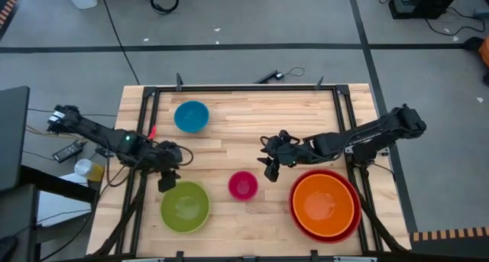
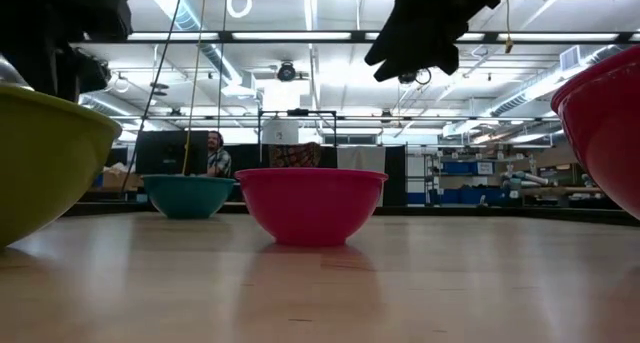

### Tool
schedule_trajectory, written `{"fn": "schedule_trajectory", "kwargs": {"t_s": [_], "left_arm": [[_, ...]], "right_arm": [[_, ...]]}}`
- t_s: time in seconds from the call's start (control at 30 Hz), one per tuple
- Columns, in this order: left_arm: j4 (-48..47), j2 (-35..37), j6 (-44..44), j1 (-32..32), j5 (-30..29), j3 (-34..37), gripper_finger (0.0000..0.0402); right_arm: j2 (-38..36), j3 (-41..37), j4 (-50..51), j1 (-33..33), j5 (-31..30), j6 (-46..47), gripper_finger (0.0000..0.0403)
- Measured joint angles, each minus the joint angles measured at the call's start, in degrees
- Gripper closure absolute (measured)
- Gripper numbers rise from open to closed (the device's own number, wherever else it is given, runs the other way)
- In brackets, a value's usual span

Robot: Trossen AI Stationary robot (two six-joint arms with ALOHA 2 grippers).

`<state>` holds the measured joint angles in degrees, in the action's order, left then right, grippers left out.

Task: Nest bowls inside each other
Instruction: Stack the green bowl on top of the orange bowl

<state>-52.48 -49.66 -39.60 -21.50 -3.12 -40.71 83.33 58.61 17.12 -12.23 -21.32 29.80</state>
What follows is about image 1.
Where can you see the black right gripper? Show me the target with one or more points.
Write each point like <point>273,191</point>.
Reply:
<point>284,149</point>

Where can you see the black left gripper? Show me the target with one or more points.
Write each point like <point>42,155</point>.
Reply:
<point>168,155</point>

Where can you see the small pink plastic bowl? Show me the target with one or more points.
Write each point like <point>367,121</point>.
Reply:
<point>243,185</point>

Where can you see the green plastic bowl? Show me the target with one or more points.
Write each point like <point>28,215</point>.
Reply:
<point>185,207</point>

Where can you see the blue plastic bowl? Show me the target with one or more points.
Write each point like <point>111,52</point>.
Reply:
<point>191,117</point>

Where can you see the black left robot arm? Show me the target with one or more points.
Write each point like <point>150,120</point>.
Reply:
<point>95,130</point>

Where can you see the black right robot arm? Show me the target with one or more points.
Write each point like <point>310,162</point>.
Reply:
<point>366,134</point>

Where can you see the small red tag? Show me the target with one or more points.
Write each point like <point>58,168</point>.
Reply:
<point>153,132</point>

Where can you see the orange plastic bowl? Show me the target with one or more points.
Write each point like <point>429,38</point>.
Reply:
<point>323,205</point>

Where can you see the clear bottle with yellow liquid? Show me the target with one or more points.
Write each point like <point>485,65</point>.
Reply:
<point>89,170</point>

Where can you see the large red plastic bowl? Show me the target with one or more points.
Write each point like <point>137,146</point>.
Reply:
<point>324,240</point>

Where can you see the black power adapter brick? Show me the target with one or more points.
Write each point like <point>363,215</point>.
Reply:
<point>68,151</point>

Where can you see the black side desk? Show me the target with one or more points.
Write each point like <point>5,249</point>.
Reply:
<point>57,183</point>

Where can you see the white paper sheet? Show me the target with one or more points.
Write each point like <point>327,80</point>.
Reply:
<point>61,208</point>

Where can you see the dark grey monitor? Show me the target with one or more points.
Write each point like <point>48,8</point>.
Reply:
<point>13,138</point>

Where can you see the orange black hazard striped mat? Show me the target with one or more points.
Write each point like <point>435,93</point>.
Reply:
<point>451,233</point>

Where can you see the black equipment box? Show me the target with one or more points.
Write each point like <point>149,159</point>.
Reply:
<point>424,2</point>

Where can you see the orange black hazard striped ramp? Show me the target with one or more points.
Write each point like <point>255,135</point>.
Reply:
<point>9,6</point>

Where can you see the orange and black object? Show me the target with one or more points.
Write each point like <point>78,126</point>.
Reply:
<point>484,50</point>

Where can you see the black aluminium table frame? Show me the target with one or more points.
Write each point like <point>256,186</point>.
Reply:
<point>244,88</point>

